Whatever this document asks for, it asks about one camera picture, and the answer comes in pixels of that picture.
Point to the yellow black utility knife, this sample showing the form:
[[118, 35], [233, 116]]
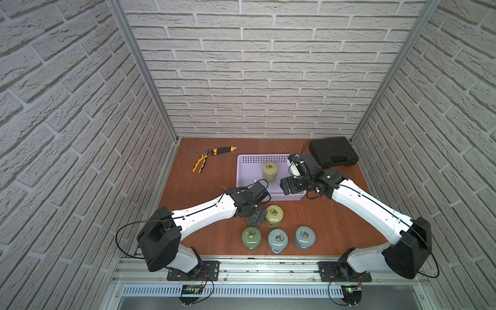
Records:
[[222, 150]]

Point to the aluminium left corner post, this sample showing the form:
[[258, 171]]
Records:
[[132, 43]]

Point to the yellow black pliers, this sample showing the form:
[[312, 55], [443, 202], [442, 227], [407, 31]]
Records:
[[201, 162]]

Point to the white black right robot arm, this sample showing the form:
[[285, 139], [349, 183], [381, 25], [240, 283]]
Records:
[[408, 243]]

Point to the lavender plastic basket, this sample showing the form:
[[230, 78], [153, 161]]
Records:
[[250, 170]]

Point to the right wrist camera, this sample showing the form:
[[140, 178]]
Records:
[[304, 166]]

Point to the blue-grey tea canister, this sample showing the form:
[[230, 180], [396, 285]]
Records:
[[277, 241]]

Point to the light blue tea canister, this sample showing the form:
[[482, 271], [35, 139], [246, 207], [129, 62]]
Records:
[[304, 238]]

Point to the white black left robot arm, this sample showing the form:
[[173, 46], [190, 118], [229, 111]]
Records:
[[161, 236]]

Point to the right controller board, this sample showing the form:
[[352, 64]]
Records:
[[352, 295]]

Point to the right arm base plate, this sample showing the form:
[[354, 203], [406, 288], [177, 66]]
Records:
[[333, 271]]

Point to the yellow-green tea canister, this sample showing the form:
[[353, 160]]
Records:
[[274, 216], [270, 171]]

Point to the black plastic tool case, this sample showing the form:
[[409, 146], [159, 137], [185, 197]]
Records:
[[332, 152]]

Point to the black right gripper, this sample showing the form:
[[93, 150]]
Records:
[[290, 180]]

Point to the controller board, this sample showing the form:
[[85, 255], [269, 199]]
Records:
[[352, 295], [191, 294]]

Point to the left controller board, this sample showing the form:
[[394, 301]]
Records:
[[191, 294]]

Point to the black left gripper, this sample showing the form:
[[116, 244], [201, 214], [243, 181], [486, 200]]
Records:
[[256, 216]]

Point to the aluminium right corner post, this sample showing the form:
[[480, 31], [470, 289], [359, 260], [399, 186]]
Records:
[[413, 36]]

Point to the dark green tea canister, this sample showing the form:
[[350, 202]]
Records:
[[250, 223]]

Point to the white ventilation grille strip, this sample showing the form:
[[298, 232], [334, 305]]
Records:
[[238, 291]]

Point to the aluminium front rail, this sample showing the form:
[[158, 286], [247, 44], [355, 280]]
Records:
[[277, 269]]

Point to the aluminium corner post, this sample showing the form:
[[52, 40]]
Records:
[[132, 43], [413, 36]]

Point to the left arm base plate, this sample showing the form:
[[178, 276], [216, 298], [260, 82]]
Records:
[[205, 270]]

